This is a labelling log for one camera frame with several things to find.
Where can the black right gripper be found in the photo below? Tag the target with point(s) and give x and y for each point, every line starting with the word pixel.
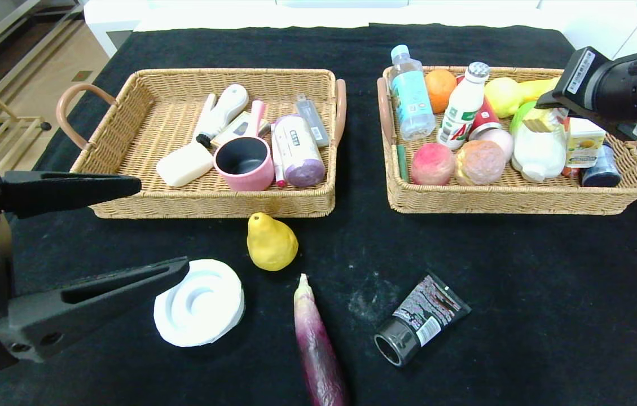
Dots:
pixel 579 74

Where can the yellow toy cake slice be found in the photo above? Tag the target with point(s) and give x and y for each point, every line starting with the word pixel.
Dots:
pixel 541 121

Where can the red soda can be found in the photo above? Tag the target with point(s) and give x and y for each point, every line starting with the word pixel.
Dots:
pixel 484 121

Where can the white round ridged disc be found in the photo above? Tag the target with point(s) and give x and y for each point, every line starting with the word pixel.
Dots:
pixel 205 307

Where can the wicker basket with food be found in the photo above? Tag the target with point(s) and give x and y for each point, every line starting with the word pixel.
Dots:
pixel 448 197

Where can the wicker basket with household items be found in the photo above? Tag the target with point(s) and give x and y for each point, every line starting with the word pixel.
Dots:
pixel 154 113

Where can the yellow toy mango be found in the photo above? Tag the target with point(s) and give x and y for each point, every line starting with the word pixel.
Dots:
pixel 538 89

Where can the white juice carton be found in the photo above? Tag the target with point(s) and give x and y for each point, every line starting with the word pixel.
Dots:
pixel 586 141

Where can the green white toy cabbage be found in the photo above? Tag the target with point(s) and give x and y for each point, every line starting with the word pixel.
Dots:
pixel 538 152

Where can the yellow-green toy lemon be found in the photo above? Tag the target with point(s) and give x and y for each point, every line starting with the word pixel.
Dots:
pixel 501 96

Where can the small orange-red can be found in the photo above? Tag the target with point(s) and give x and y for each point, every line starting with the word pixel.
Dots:
pixel 571 172

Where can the dark blue small jar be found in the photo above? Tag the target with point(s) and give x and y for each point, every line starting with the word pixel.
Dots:
pixel 601 172

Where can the white milk drink bottle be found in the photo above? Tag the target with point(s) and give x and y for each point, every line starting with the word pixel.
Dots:
pixel 462 110

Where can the pink bun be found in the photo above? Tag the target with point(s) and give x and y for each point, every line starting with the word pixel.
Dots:
pixel 479 163

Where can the orange toy fruit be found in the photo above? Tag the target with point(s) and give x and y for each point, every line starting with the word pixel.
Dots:
pixel 441 90

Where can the white soap block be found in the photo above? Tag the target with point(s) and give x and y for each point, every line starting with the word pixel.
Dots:
pixel 183 166

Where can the pink toy peach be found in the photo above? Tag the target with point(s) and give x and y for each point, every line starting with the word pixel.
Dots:
pixel 432 164

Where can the clear water bottle blue label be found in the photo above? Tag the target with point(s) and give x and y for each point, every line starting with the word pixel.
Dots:
pixel 411 96

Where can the wooden rack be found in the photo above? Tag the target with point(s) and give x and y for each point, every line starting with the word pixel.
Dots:
pixel 13 119

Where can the green marker pen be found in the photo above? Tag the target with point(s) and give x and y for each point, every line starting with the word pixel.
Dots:
pixel 402 163

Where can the white pen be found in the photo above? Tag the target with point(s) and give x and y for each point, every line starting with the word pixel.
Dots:
pixel 205 121

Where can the pink cup dark inside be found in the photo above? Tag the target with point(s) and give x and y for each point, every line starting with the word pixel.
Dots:
pixel 250 177

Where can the yellow toy pear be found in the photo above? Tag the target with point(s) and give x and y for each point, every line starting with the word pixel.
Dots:
pixel 270 245

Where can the small printed cardboard box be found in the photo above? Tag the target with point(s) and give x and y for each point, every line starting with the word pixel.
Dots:
pixel 239 127

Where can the white handheld device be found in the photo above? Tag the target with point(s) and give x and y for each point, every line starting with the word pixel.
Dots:
pixel 228 104

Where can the white marker red cap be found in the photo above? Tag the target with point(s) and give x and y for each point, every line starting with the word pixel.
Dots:
pixel 279 163

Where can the white purple bag roll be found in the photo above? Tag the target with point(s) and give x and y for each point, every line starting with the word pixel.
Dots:
pixel 298 152

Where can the purple toy eggplant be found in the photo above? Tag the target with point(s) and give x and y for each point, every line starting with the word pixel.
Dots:
pixel 315 338

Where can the black printed squeeze tube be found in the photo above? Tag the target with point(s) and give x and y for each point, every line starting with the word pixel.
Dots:
pixel 425 313

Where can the white table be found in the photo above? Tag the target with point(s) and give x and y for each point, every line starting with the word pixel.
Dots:
pixel 211 14

